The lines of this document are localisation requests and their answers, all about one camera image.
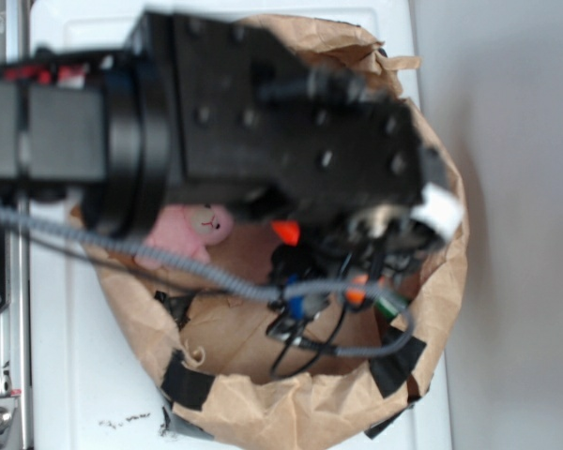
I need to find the pink plush bunny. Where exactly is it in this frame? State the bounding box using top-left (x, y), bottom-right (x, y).
top-left (143, 204), bottom-right (234, 263)

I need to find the aluminium frame rail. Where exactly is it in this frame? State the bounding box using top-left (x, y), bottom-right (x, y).
top-left (0, 1), bottom-right (34, 449)

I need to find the grey coiled cable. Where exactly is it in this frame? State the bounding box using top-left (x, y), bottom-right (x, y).
top-left (0, 204), bottom-right (415, 360)

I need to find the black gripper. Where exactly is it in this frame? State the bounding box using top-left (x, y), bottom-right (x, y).
top-left (168, 11), bottom-right (454, 221)

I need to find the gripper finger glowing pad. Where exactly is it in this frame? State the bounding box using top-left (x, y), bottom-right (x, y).
top-left (410, 183), bottom-right (464, 240)

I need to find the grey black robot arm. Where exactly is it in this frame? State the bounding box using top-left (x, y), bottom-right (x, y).
top-left (0, 10), bottom-right (464, 240)

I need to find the brown paper bag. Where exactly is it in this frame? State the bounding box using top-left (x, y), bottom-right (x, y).
top-left (84, 14), bottom-right (469, 449)

